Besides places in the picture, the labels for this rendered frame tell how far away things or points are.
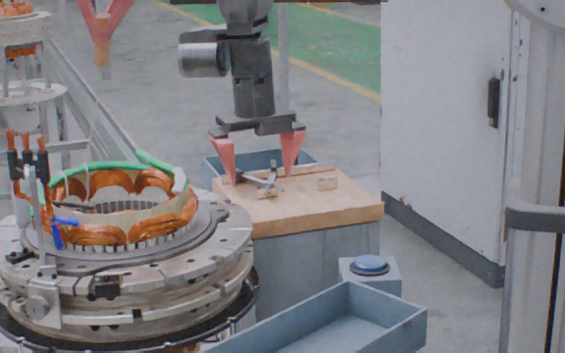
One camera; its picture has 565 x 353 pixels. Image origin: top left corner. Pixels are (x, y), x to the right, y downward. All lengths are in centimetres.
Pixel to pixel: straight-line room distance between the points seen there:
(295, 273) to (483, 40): 216
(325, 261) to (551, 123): 45
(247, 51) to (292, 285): 32
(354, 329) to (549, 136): 29
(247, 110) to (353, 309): 35
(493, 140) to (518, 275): 235
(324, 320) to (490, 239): 243
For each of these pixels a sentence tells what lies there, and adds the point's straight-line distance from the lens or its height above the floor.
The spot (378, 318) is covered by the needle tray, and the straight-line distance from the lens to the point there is 91.
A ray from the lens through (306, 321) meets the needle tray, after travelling 89.
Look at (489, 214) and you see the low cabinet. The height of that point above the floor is 30.
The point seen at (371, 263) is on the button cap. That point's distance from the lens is 101.
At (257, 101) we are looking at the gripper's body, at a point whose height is 120.
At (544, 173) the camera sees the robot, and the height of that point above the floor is 121.
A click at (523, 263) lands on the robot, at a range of 86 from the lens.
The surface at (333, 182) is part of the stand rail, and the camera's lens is 120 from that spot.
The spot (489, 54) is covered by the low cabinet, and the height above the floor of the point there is 91.
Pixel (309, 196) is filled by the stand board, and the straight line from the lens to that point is 117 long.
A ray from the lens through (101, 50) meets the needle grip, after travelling 95.
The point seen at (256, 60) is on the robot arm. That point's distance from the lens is 113.
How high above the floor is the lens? 146
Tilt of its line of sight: 18 degrees down
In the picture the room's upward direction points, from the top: 1 degrees counter-clockwise
